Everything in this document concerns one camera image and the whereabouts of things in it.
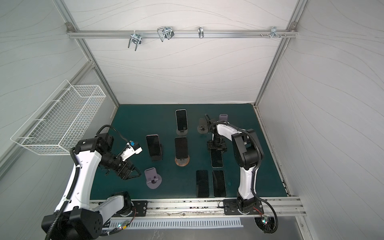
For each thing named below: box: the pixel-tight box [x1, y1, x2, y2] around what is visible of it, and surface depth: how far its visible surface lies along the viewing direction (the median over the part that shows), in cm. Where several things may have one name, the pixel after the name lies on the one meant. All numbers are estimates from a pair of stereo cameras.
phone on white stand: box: [175, 109, 188, 131], surface depth 97 cm
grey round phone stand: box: [197, 117, 209, 134], surface depth 106 cm
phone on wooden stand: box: [174, 137, 189, 160], surface depth 84 cm
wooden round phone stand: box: [174, 154, 190, 167], surface depth 92 cm
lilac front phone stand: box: [144, 167, 162, 189], surface depth 79 cm
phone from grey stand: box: [212, 170, 227, 198], surface depth 82 cm
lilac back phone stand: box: [219, 113, 229, 122], surface depth 103 cm
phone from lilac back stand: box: [196, 170, 210, 198], surface depth 83 cm
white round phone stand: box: [176, 126, 189, 136], surface depth 106 cm
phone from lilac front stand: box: [210, 148, 224, 168], surface depth 90 cm
